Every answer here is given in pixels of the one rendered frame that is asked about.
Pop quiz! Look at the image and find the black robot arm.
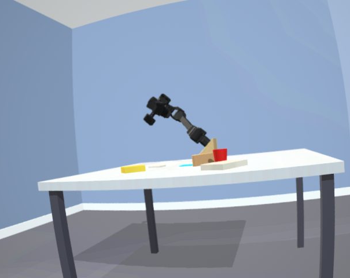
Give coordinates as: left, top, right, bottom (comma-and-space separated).
146, 97, 211, 147

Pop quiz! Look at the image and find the tan wooden bar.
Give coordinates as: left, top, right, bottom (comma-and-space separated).
192, 153, 215, 167

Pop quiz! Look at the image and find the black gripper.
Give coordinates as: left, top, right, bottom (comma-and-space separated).
143, 94, 171, 126

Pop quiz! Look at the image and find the red cup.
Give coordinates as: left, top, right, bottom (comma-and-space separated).
213, 149, 227, 162

